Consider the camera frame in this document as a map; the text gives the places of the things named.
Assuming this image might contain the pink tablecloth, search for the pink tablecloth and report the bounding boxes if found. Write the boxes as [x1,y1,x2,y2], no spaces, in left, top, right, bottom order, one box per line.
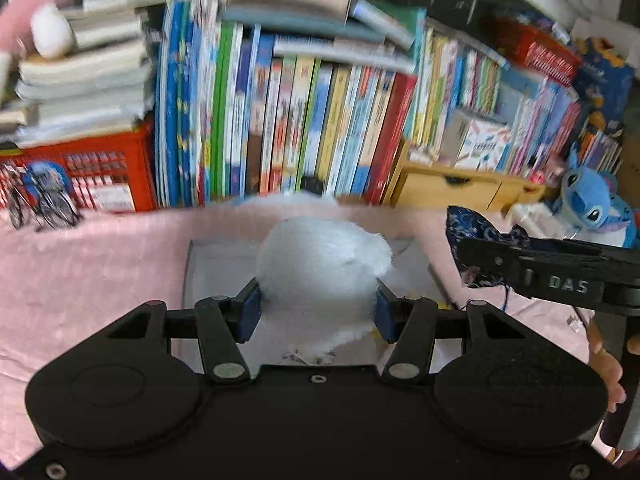
[0,205,640,466]

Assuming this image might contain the toy bicycle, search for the toy bicycle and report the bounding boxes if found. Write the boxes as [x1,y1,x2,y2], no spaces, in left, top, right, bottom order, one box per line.
[5,165,83,232]

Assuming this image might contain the person's right hand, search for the person's right hand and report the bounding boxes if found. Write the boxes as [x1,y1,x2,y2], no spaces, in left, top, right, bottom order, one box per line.
[586,319,627,413]

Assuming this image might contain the blue patterned pouch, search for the blue patterned pouch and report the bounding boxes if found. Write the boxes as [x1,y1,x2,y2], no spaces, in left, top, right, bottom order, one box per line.
[445,205,532,311]

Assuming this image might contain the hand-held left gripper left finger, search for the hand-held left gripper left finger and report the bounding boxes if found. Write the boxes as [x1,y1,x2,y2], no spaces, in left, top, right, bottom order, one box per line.
[102,278,263,386]

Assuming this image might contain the row of thin books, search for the row of thin books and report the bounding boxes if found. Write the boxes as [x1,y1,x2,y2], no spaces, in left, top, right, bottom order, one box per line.
[410,25,583,176]

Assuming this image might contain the white printed carton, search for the white printed carton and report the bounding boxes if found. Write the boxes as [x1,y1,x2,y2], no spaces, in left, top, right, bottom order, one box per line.
[440,107,512,169]

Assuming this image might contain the row of tall books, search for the row of tall books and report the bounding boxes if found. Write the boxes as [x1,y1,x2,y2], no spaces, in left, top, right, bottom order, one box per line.
[152,0,418,207]

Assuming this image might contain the wooden drawer organizer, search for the wooden drawer organizer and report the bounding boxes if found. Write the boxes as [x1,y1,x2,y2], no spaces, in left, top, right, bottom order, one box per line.
[382,142,548,211]

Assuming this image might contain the blue alien plush toy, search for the blue alien plush toy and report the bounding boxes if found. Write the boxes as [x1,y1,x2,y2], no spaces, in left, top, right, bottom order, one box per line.
[550,142,640,249]

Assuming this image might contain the blue carton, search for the blue carton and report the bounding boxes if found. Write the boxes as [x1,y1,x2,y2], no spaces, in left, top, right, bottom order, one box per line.
[572,37,636,133]

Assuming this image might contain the stack of books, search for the stack of books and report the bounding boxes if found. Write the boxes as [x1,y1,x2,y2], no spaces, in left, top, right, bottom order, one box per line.
[0,0,156,150]

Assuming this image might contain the red plastic crate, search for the red plastic crate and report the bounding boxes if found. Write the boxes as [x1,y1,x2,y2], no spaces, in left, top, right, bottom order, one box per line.
[0,120,158,213]

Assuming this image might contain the blue round fan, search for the blue round fan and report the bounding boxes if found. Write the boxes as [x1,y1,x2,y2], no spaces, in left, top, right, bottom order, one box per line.
[25,160,71,196]

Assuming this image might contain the pink white plush toy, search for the pink white plush toy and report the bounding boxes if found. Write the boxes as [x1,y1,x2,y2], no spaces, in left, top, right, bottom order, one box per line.
[0,0,76,59]

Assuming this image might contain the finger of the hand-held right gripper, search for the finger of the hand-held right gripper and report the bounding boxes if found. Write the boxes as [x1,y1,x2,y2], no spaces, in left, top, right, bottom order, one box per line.
[457,237,526,286]

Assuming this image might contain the flat-lying books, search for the flat-lying books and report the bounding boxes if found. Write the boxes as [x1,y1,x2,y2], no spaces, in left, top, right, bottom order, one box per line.
[222,0,426,73]

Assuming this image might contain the white shallow box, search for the white shallow box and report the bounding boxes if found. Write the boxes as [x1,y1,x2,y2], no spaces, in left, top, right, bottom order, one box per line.
[182,237,451,376]

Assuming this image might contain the red basket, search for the red basket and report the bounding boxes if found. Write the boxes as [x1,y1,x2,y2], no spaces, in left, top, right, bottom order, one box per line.
[495,17,583,86]

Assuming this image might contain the white fluffy ball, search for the white fluffy ball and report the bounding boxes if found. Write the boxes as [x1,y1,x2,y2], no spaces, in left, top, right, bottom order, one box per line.
[255,192,396,353]

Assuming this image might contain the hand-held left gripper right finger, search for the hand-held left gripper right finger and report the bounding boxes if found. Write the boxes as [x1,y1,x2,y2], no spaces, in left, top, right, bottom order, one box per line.
[374,285,531,386]

